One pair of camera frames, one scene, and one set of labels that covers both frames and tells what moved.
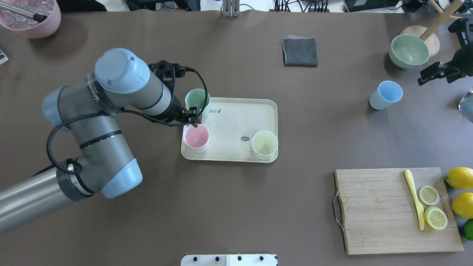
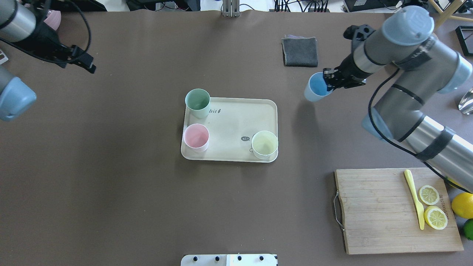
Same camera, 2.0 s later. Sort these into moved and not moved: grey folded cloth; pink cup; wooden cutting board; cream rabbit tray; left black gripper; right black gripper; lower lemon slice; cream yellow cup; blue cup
Moved: left black gripper; right black gripper; blue cup
Not moved: pink cup; cream yellow cup; cream rabbit tray; lower lemon slice; grey folded cloth; wooden cutting board
